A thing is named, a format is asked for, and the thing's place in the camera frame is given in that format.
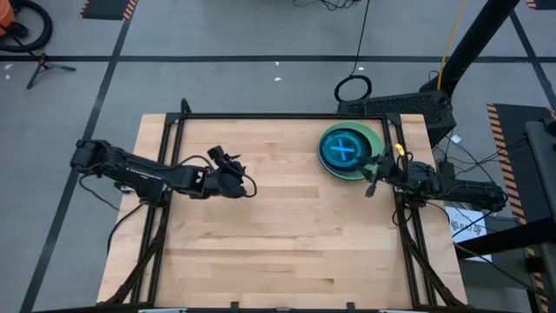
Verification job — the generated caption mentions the small floor tripod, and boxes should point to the small floor tripod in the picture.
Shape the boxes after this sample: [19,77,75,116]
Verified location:
[25,51,77,90]

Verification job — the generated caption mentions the black metal beam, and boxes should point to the black metal beam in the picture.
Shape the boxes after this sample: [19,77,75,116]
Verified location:
[454,216,556,261]

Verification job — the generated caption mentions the long black floor cable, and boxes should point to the long black floor cable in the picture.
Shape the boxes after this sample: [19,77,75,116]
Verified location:
[453,241,544,301]

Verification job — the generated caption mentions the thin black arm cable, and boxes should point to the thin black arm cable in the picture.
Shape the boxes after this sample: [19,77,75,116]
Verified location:
[77,173,147,256]

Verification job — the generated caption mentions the black slanted pole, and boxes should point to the black slanted pole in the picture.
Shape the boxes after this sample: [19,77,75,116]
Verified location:
[419,0,521,95]

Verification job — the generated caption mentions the black cart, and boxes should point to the black cart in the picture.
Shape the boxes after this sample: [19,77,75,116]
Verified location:
[524,117,556,288]

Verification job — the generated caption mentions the white paper label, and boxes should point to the white paper label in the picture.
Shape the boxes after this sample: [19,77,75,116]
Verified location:
[445,206,494,263]

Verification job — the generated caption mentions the black coiled floor cable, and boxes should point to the black coiled floor cable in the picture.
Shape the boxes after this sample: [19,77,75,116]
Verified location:
[333,0,374,103]

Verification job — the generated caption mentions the light green plastic plate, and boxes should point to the light green plastic plate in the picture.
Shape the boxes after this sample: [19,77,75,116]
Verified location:
[319,120,386,182]

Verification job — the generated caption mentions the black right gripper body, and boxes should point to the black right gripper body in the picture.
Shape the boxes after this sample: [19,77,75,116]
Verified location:
[380,150,420,190]

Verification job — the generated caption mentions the black vacuum hose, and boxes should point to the black vacuum hose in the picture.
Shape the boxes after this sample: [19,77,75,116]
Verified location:
[0,0,54,54]

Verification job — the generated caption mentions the black tangled cables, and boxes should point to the black tangled cables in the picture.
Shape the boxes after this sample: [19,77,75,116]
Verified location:
[292,0,364,12]

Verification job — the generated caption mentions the black plastic plate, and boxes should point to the black plastic plate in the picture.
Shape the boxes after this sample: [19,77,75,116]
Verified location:
[320,127,374,173]

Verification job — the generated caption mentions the yellow cable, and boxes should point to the yellow cable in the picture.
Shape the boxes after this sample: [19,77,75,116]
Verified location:
[436,0,467,91]

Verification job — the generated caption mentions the orange vacuum cleaner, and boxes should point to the orange vacuum cleaner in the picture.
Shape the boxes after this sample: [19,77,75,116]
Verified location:
[0,0,17,38]

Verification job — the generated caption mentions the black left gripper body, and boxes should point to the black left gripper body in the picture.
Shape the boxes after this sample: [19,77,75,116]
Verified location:
[202,163,248,200]

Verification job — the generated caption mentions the black aluminium table frame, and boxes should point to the black aluminium table frame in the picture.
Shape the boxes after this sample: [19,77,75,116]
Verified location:
[103,97,468,313]

